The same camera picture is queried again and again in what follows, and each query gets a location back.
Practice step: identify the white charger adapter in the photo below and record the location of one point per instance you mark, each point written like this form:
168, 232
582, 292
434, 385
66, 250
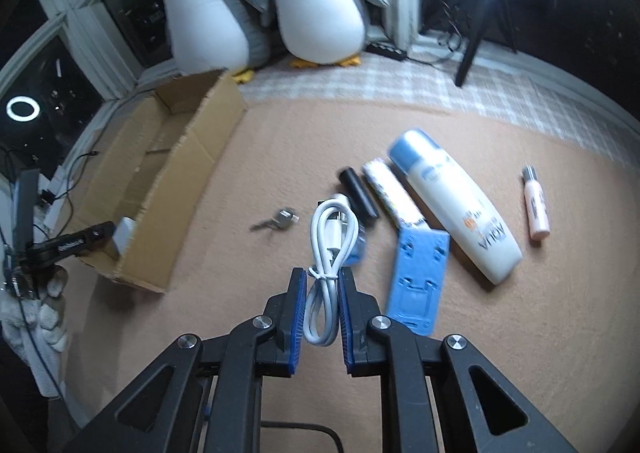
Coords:
124, 235

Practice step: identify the white power strip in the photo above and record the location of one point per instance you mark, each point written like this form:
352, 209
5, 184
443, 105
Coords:
56, 203

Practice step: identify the metal key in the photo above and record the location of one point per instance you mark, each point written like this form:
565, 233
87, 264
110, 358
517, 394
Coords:
282, 219

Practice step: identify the floral patterned tube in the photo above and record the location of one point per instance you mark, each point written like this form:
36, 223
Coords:
392, 193

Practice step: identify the blue phone stand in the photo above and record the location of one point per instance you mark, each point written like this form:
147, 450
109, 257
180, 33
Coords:
417, 283

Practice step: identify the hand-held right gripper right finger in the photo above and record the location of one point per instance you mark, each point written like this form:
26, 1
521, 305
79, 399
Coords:
344, 318

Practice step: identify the small pink bottle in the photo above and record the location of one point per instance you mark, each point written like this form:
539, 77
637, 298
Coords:
536, 208

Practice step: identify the cardboard box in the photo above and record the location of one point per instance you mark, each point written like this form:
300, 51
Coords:
200, 133

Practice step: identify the black power strip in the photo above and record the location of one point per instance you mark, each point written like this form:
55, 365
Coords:
387, 50

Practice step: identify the beige floor mat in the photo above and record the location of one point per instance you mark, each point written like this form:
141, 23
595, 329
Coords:
500, 358

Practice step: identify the person's left hand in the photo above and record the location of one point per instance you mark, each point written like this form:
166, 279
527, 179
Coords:
50, 328

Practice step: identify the white lotion bottle blue cap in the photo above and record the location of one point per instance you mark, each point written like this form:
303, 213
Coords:
460, 213

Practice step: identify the small blue packet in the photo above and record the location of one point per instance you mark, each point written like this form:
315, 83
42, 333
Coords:
358, 248

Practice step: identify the white grey penguin plush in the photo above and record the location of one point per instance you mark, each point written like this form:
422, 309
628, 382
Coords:
320, 8
210, 18

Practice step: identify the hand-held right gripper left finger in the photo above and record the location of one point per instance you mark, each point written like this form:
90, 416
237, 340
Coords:
298, 313

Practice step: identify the checked blanket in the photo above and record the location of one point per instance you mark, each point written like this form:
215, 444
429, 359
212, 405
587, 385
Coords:
400, 83

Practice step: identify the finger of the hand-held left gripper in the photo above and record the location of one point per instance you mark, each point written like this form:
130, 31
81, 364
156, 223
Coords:
75, 243

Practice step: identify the black tripod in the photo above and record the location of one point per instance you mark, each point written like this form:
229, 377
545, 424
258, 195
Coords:
475, 33

